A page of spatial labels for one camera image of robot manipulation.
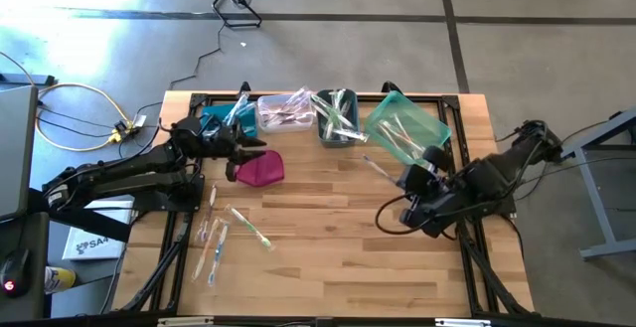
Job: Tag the grey metal desk frame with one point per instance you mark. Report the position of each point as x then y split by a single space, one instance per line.
598 217

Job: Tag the black yellow plug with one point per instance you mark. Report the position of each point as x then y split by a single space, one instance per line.
121 130

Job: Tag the grey laptop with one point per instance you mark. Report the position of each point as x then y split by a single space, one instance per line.
17 153

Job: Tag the dark grey plastic bin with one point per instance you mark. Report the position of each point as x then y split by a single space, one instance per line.
354 113

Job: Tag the magenta plastic bin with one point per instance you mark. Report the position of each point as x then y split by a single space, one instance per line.
261 170

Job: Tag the white printed box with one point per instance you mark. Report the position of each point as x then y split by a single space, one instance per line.
92 247

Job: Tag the black desk beam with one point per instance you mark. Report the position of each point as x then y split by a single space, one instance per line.
84 220

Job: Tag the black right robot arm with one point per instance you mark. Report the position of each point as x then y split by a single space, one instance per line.
497 173

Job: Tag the black desk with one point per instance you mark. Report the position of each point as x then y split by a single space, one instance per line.
37 237

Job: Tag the clear white plastic bin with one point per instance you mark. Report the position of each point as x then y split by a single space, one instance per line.
288 129

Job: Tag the bright blue plastic bin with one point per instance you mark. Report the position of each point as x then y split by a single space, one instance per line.
213 111

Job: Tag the blue toothbrush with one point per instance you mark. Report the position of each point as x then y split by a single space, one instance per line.
246 113
237 106
218 255
380 169
211 128
248 120

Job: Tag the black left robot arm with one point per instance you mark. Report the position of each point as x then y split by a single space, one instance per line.
124 173

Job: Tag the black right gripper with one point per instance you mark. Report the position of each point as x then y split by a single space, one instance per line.
439 212

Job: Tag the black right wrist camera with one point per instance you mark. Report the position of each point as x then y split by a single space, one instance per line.
420 180

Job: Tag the green toothbrushes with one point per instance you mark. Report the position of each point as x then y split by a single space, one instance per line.
324 111

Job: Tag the black table clamp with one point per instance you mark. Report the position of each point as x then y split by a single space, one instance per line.
392 87
244 88

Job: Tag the black computer mouse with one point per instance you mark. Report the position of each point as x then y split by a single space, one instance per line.
15 272

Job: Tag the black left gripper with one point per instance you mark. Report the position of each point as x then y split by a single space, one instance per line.
191 138

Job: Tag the green toothbrush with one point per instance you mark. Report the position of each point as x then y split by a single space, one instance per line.
350 134
323 106
343 123
348 106
248 226
337 98
328 128

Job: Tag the yellow white can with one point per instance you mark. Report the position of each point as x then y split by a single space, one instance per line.
59 279

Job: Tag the silver angle bracket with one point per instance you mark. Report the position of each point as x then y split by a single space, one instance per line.
184 322
462 323

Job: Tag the teal translucent plastic bin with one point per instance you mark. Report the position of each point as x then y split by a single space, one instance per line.
392 103

